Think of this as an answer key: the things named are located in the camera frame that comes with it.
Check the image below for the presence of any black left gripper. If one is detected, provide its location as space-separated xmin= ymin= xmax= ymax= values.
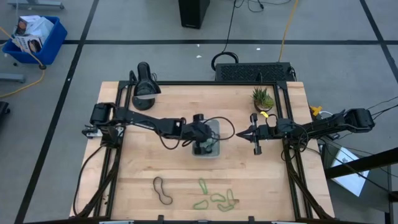
xmin=182 ymin=113 xmax=215 ymax=156

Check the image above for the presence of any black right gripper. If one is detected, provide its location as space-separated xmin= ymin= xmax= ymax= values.
xmin=236 ymin=112 xmax=293 ymax=156

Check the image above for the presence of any black rubber band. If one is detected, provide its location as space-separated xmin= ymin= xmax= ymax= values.
xmin=152 ymin=176 xmax=174 ymax=206

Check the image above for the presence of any white plastic bin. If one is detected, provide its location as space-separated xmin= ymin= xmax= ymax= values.
xmin=192 ymin=119 xmax=221 ymax=158

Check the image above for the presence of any blue plastic floor bin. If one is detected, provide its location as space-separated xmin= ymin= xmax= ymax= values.
xmin=2 ymin=16 xmax=68 ymax=65

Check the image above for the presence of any potted succulent plant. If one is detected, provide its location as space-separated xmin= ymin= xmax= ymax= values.
xmin=251 ymin=86 xmax=276 ymax=113

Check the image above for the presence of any black grille computer case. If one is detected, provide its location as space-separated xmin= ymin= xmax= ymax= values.
xmin=214 ymin=62 xmax=297 ymax=83

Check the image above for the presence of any black desk lamp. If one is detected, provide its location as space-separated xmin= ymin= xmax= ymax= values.
xmin=129 ymin=61 xmax=162 ymax=111

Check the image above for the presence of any white flat panel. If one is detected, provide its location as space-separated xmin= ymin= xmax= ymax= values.
xmin=336 ymin=145 xmax=371 ymax=198

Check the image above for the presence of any black computer tower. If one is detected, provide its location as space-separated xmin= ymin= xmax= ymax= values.
xmin=178 ymin=0 xmax=211 ymax=30

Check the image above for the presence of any printed cardboard box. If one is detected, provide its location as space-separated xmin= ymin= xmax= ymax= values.
xmin=12 ymin=34 xmax=44 ymax=54
xmin=14 ymin=15 xmax=41 ymax=37

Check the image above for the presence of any grey metal desk leg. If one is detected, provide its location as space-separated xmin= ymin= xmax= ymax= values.
xmin=0 ymin=73 xmax=26 ymax=83
xmin=7 ymin=0 xmax=65 ymax=10

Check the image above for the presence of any black chair base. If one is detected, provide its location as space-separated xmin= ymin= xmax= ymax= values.
xmin=0 ymin=101 xmax=11 ymax=118

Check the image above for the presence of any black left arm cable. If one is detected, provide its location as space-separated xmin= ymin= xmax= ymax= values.
xmin=157 ymin=116 xmax=236 ymax=151

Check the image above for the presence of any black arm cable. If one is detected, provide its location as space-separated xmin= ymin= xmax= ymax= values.
xmin=266 ymin=113 xmax=310 ymax=162
xmin=157 ymin=116 xmax=236 ymax=151

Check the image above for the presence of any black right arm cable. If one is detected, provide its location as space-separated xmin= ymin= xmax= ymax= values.
xmin=266 ymin=113 xmax=310 ymax=162

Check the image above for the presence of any black aluminium table frame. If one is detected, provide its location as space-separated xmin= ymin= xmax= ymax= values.
xmin=73 ymin=80 xmax=335 ymax=222

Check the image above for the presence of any silver metal bracket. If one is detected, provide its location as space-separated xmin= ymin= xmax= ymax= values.
xmin=81 ymin=124 xmax=104 ymax=139

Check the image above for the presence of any yellow hanging cable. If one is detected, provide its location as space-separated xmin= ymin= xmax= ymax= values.
xmin=277 ymin=0 xmax=300 ymax=62

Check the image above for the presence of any black coiled power cable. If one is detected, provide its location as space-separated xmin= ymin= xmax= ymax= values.
xmin=210 ymin=0 xmax=240 ymax=72

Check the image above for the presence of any black floor cable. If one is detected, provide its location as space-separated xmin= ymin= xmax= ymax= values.
xmin=234 ymin=0 xmax=293 ymax=14

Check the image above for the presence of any black cable bundle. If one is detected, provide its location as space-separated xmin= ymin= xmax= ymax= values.
xmin=366 ymin=95 xmax=398 ymax=116

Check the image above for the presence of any yellow floor cable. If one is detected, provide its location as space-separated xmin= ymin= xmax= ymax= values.
xmin=0 ymin=26 xmax=46 ymax=99

